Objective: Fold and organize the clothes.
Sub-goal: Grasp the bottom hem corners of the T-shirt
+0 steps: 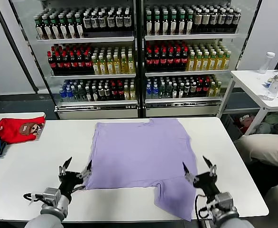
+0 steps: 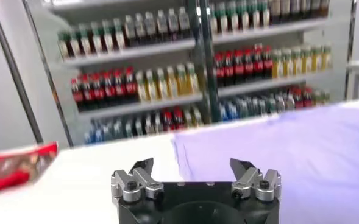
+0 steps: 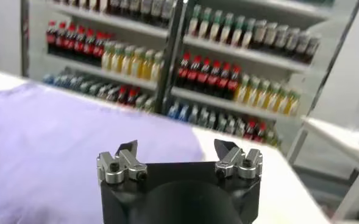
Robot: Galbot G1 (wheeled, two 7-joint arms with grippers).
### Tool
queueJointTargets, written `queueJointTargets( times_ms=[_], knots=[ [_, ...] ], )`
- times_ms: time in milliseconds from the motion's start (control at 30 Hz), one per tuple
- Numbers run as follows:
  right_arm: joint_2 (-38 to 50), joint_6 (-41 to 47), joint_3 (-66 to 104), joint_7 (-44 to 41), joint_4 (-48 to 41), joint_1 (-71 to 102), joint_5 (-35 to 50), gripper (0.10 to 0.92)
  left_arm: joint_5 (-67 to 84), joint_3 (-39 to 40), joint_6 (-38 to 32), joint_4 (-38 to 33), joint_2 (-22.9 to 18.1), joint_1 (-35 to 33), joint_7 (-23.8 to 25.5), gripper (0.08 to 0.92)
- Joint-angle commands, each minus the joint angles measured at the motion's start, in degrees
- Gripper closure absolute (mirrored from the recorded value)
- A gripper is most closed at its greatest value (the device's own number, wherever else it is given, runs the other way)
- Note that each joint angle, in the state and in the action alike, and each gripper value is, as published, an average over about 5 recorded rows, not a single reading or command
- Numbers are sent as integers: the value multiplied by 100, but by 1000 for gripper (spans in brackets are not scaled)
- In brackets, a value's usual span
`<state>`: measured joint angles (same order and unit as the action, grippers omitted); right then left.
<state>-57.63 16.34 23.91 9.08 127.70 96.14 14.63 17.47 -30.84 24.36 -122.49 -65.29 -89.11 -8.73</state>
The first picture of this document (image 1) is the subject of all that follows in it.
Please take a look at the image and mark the dark bottle beige label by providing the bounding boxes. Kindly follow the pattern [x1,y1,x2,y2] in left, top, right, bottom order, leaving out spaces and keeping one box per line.
[202,9,211,33]
[233,9,241,33]
[193,9,203,33]
[226,9,234,33]
[218,9,227,33]
[210,9,219,33]

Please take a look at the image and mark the clear plastic water bottle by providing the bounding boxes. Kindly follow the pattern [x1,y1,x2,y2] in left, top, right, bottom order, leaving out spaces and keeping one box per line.
[263,77,278,102]

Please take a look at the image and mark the purple t-shirt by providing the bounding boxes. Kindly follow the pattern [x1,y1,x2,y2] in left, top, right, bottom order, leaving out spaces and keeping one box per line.
[83,118,199,222]

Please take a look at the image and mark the white side table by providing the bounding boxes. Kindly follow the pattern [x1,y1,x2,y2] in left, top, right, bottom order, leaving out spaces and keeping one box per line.
[216,68,278,136]

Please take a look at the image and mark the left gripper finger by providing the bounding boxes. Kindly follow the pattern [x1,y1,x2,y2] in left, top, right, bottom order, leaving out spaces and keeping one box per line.
[58,156,73,177]
[76,160,93,180]

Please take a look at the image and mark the tall clear bottle white cap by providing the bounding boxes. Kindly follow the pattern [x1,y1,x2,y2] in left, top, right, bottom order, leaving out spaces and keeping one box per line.
[259,51,276,75]

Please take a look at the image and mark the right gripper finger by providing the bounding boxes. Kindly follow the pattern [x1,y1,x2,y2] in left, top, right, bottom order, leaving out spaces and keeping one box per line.
[182,161,199,185]
[202,155,218,178]

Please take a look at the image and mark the yellow juice bottle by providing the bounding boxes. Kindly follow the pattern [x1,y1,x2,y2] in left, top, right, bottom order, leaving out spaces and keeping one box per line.
[216,51,224,70]
[223,50,232,70]
[113,54,121,75]
[106,54,114,75]
[99,55,107,75]
[195,51,203,71]
[202,51,210,71]
[209,51,217,71]
[127,54,135,74]
[187,51,195,71]
[92,55,100,75]
[120,54,128,74]

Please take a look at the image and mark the white cabinet shelf board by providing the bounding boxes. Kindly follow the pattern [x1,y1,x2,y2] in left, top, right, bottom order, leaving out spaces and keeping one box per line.
[55,99,139,110]
[145,96,222,105]
[145,70,232,76]
[36,36,135,45]
[145,33,241,40]
[50,73,137,78]

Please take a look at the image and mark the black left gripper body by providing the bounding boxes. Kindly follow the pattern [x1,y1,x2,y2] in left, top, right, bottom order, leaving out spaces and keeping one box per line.
[57,171,85,203]

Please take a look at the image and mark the red shirt with bear print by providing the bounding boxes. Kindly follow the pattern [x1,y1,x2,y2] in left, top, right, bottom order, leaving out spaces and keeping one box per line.
[0,115,46,144]

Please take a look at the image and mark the drinks display cabinet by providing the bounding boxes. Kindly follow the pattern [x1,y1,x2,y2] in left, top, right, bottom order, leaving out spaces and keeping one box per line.
[140,0,263,117]
[9,0,141,119]

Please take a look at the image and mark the black storage crate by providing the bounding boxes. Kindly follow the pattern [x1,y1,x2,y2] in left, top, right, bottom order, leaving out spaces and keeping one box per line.
[223,113,250,141]

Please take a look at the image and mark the red clothes pile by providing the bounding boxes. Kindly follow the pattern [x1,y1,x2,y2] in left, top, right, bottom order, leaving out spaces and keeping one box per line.
[233,115,257,131]

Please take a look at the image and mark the long black slanted pole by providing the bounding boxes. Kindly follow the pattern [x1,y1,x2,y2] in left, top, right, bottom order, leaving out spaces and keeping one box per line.
[0,0,39,94]

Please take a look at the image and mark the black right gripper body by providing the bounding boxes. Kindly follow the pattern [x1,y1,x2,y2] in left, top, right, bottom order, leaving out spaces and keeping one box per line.
[193,171,222,203]

